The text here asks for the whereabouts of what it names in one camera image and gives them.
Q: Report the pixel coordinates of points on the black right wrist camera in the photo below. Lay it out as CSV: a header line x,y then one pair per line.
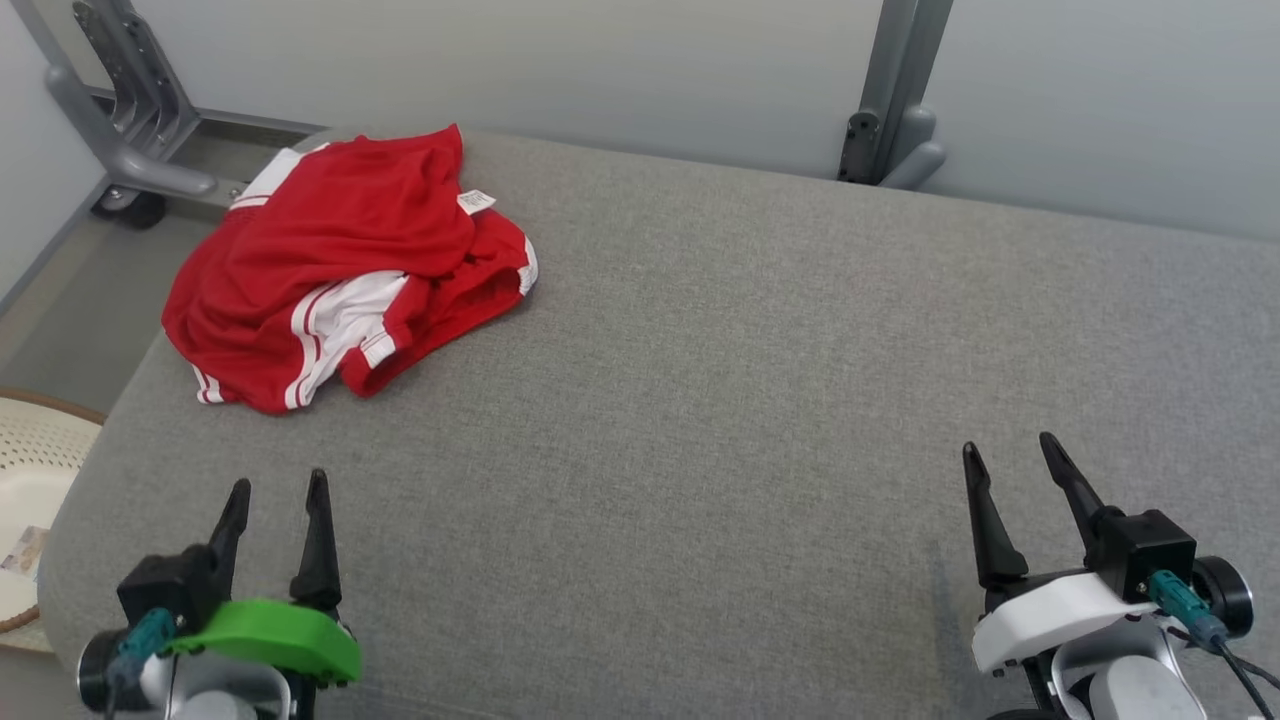
x,y
1140,555

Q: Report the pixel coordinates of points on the red T-shirt white sleeves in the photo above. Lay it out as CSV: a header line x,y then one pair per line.
x,y
340,210

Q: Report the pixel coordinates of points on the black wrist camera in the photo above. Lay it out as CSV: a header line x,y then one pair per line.
x,y
1140,555
160,590

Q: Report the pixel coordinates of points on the small paper card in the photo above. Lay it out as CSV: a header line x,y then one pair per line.
x,y
25,552

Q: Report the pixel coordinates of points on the white woven laundry basket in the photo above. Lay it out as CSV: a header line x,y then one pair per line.
x,y
40,450

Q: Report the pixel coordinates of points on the black caster wheel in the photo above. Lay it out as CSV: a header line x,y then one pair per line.
x,y
135,208

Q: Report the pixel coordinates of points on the grey metal partition post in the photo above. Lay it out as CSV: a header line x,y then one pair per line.
x,y
900,60

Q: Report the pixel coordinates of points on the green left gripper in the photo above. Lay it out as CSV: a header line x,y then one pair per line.
x,y
270,630

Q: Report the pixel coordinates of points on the grey metal partition stand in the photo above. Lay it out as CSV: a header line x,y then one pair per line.
x,y
150,172

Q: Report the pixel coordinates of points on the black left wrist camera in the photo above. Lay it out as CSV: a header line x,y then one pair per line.
x,y
160,590

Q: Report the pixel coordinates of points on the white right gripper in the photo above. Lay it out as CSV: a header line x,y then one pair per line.
x,y
1050,610

